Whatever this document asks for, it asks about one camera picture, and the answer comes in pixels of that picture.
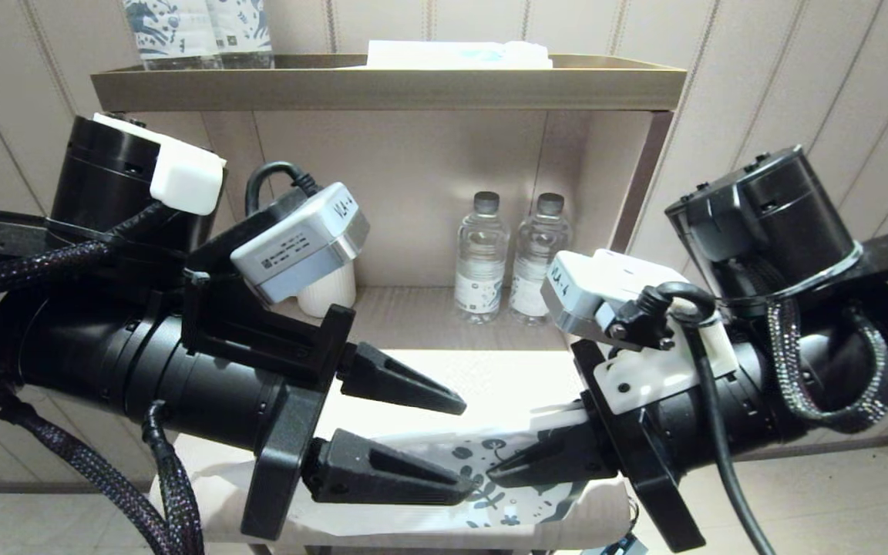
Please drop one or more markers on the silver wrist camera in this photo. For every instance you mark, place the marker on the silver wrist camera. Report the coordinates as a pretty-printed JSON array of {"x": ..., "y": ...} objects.
[
  {"x": 606, "y": 285},
  {"x": 297, "y": 247}
]

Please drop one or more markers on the white blue patterned pouch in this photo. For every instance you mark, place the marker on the white blue patterned pouch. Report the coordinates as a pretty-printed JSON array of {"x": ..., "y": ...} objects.
[
  {"x": 170, "y": 35},
  {"x": 243, "y": 31}
]

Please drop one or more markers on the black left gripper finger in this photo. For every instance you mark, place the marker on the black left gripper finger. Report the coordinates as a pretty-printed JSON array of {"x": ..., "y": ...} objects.
[
  {"x": 390, "y": 381},
  {"x": 375, "y": 470}
]

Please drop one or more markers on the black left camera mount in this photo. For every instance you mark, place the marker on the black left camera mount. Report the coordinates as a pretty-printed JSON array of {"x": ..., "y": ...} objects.
[{"x": 220, "y": 308}]

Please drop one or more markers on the beige wooden shelf cabinet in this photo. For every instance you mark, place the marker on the beige wooden shelf cabinet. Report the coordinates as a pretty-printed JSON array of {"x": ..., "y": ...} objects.
[{"x": 398, "y": 89}]

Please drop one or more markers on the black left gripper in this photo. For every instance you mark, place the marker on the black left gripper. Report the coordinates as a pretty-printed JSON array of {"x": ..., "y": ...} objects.
[{"x": 143, "y": 370}]

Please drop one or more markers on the white blue tissue pack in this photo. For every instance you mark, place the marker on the white blue tissue pack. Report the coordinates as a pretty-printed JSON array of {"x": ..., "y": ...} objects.
[{"x": 452, "y": 55}]

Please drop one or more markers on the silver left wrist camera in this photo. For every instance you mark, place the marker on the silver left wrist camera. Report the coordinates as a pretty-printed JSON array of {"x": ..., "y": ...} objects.
[{"x": 297, "y": 247}]

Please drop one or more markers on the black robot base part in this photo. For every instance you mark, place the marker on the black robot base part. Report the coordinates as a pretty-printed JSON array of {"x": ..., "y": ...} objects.
[{"x": 621, "y": 546}]

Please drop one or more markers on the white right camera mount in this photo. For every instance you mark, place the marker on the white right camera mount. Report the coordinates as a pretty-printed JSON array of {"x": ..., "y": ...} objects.
[{"x": 644, "y": 385}]

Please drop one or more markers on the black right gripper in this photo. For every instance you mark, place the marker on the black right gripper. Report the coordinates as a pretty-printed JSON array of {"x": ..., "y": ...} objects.
[{"x": 667, "y": 435}]

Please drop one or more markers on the clear plastic water bottle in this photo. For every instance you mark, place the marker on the clear plastic water bottle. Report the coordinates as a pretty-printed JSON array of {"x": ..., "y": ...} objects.
[
  {"x": 529, "y": 266},
  {"x": 480, "y": 262}
]

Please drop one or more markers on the white floral zip pouch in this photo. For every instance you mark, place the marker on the white floral zip pouch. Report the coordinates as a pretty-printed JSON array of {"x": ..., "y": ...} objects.
[{"x": 490, "y": 451}]

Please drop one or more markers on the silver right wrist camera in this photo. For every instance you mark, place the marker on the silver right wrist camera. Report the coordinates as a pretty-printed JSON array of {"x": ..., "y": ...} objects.
[{"x": 606, "y": 285}]

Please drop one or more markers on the white ribbed mug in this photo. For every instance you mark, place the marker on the white ribbed mug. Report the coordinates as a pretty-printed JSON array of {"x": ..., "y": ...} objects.
[{"x": 332, "y": 297}]

